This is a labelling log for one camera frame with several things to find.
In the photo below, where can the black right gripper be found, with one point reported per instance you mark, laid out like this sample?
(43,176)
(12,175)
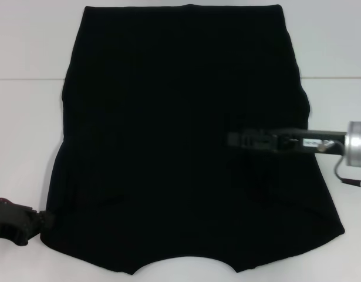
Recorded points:
(309,142)

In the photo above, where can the black shirt with FREE print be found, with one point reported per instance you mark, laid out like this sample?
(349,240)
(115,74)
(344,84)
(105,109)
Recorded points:
(156,117)

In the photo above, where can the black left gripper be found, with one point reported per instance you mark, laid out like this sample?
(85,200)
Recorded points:
(13,220)

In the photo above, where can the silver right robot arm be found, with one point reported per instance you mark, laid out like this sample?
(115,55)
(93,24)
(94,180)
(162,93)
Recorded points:
(357,144)

